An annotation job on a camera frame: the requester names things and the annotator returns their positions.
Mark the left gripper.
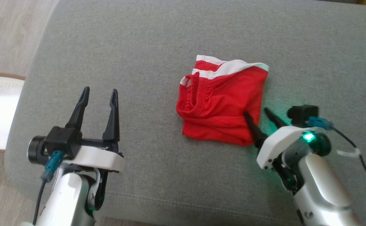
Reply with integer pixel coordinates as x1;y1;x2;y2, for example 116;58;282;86
65;86;125;174

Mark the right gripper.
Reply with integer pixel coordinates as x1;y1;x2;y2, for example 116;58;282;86
243;107;317;170

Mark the red shorts white stripe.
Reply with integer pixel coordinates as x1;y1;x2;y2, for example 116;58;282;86
176;55;270;147

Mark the yellow grey sofa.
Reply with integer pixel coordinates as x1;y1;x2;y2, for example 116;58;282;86
4;0;366;226

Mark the white cable tie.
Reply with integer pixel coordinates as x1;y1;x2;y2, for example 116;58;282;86
336;147;362;159

